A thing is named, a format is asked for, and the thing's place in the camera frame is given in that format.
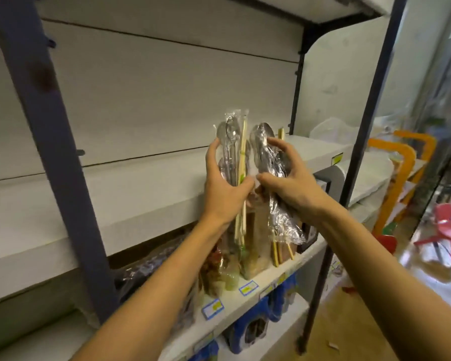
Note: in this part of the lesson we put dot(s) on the person's right hand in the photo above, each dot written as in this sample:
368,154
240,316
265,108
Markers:
298,189

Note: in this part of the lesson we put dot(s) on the person's left hand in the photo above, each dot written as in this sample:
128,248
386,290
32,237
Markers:
220,199

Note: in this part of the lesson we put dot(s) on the person's right thumb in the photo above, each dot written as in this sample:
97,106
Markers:
268,180

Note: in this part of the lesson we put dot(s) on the person's left thumb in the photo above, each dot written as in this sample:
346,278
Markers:
246,184

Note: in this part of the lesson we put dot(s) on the clear spoon and chopstick packet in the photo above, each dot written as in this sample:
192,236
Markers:
262,140
233,146

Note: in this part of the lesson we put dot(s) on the person's right forearm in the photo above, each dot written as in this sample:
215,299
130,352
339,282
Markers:
379,278

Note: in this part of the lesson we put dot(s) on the person's left forearm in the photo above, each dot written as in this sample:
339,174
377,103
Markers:
165,289

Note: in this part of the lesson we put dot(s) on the clear packet of brown goods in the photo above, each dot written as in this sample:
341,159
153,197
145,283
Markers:
257,240

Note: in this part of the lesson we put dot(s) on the grey and black box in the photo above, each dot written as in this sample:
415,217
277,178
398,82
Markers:
327,178

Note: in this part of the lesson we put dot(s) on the yellow shelf label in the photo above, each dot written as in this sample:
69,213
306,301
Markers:
337,159

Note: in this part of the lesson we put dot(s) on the white plastic bag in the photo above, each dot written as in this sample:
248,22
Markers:
334,129

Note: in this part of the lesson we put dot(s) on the clear packet of mixed snacks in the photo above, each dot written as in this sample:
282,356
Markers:
218,272

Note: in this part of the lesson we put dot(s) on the blue and yellow price label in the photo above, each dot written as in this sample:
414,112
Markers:
267,290
213,309
248,288

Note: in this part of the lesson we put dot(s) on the dark blue shelf upright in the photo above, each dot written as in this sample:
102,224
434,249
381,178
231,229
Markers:
364,116
41,108

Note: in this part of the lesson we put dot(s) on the dark plastic wrapped packet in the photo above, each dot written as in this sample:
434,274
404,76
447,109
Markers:
150,265

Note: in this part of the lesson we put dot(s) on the red plastic stool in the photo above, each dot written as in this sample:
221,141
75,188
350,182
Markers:
386,243

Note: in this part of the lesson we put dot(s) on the orange metal rack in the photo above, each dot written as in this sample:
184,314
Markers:
426,144
407,161

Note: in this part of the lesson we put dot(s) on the grey metal shelving unit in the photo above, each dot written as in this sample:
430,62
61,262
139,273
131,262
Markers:
97,206

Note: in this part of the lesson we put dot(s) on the red plastic chair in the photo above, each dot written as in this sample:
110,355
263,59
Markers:
447,225

